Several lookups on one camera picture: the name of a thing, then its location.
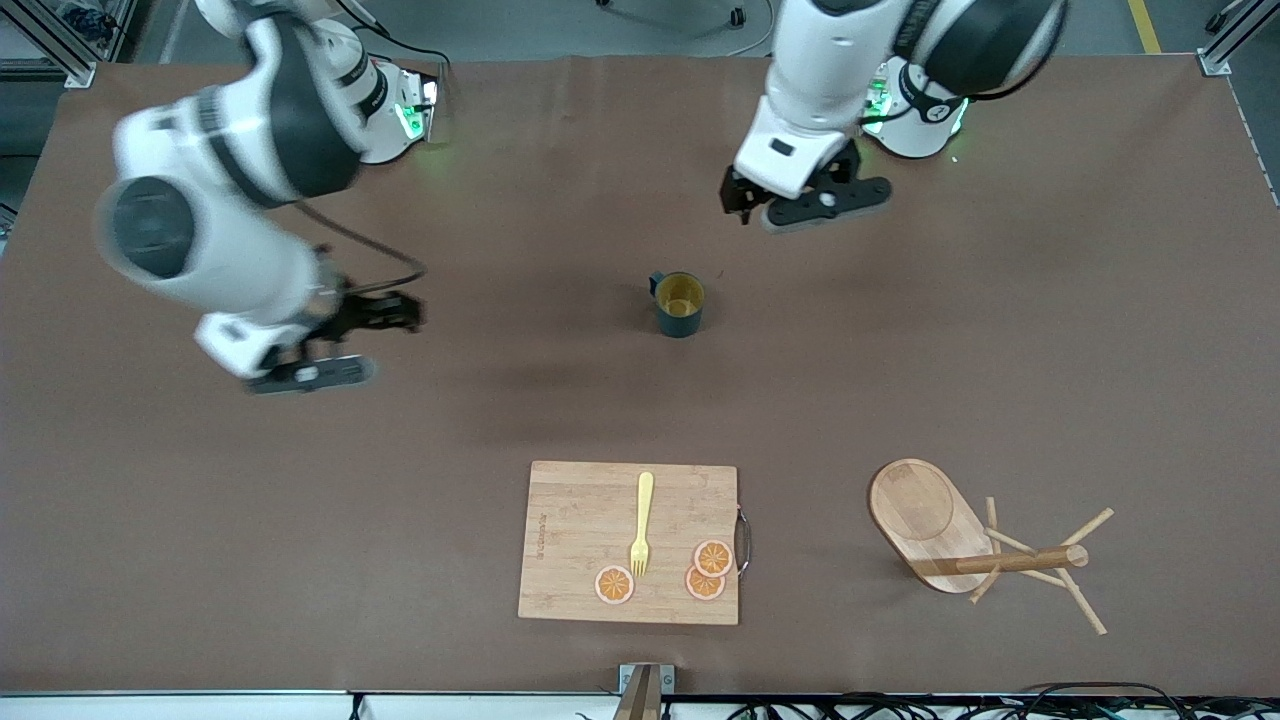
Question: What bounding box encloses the teal cup yellow inside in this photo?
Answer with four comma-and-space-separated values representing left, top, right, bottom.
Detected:
648, 270, 707, 339

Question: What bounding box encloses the wooden mug tree rack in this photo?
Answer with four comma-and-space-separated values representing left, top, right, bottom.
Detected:
868, 458, 1115, 637

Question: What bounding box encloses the wooden cutting board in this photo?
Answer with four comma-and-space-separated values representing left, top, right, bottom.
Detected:
518, 460, 753, 627

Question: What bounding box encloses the yellow plastic fork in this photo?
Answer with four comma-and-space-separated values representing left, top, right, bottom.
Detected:
629, 471, 656, 579

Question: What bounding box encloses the grey floor cable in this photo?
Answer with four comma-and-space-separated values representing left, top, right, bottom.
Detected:
725, 0, 778, 58

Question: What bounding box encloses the black right arm base cable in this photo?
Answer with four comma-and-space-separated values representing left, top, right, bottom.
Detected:
340, 0, 448, 69

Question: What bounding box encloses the metal table edge bracket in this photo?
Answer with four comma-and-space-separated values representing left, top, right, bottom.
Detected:
617, 662, 677, 720

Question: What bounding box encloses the black cable tangle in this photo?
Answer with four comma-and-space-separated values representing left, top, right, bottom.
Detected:
730, 695, 1006, 720

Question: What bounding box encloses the black cable loop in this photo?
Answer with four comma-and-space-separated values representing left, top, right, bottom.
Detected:
1010, 681, 1196, 720

